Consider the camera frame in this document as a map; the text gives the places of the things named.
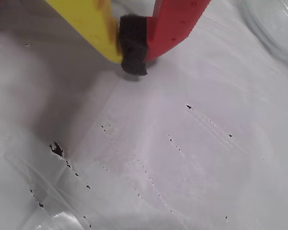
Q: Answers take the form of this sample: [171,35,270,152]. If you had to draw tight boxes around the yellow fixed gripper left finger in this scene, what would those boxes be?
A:
[44,0,124,64]

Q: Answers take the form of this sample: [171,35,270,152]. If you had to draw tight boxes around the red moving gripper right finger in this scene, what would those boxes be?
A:
[119,0,211,76]

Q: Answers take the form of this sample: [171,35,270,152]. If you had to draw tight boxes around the glass bowl for red balls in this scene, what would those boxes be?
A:
[240,0,288,67]

